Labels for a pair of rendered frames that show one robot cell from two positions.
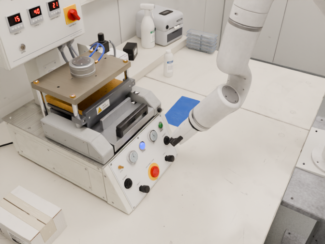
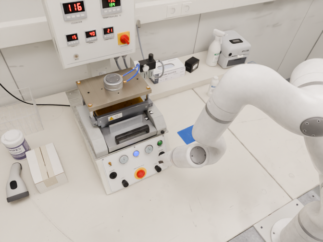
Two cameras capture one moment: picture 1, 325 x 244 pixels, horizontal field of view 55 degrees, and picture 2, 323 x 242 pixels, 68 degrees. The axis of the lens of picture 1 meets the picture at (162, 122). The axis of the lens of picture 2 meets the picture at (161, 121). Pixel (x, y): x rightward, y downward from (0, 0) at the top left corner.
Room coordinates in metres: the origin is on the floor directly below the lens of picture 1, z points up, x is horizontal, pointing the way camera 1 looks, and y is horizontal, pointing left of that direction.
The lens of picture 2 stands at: (0.27, -0.28, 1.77)
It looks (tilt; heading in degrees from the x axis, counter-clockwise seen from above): 47 degrees down; 25
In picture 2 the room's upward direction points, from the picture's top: 6 degrees clockwise
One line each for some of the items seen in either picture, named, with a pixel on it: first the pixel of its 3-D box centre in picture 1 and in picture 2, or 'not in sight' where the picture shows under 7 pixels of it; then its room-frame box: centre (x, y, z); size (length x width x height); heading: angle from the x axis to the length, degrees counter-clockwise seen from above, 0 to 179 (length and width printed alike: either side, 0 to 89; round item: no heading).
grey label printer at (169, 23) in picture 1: (160, 24); (229, 48); (1.89, 0.01, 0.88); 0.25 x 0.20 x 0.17; 52
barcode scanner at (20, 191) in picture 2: not in sight; (14, 179); (0.44, 0.47, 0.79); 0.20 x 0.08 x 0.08; 58
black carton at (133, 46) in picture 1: (130, 51); (191, 64); (1.62, 0.18, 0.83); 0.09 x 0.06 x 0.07; 169
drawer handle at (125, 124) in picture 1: (132, 119); (132, 134); (0.79, 0.10, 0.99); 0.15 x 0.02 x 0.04; 149
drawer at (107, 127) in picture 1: (100, 111); (119, 115); (0.86, 0.21, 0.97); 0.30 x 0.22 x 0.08; 59
